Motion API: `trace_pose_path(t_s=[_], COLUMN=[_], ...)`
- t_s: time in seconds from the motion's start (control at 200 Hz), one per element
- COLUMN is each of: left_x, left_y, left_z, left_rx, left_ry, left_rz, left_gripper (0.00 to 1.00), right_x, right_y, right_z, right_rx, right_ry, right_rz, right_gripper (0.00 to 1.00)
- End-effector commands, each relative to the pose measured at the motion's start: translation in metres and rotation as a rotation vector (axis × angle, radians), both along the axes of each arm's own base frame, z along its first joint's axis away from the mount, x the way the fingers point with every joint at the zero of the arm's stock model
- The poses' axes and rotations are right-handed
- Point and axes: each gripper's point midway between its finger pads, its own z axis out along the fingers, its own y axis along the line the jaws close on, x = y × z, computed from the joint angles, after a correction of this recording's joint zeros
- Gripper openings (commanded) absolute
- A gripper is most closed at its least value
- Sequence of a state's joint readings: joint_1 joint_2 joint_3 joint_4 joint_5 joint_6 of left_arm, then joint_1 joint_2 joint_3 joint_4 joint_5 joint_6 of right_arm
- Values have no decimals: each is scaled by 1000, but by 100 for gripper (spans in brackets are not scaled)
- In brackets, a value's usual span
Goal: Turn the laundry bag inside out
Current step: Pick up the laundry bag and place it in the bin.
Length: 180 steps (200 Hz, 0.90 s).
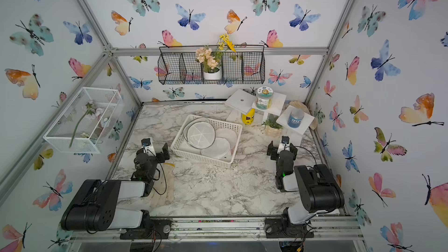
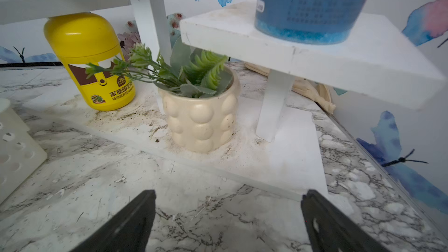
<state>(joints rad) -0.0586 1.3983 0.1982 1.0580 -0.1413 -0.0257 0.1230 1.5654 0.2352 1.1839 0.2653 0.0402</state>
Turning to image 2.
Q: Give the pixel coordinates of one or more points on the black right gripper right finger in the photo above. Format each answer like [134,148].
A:
[330,230]

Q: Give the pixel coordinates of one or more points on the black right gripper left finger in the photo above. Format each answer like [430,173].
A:
[128,231]

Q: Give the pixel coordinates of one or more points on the white tiered wooden shelf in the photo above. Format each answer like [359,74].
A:
[276,147]

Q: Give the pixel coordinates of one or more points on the cream bubble plant pot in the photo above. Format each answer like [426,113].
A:
[203,125]

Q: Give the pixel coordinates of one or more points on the white perforated plastic basket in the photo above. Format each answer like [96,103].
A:
[21,155]

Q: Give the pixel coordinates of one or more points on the beige woven fan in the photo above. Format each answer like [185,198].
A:
[318,93]

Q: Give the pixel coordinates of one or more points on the green artificial plant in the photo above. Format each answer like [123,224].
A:
[191,72]

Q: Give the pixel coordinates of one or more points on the yellow plastic bottle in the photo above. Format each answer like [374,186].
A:
[87,45]

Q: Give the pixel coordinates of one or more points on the blue granule jar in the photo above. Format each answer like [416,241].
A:
[308,21]

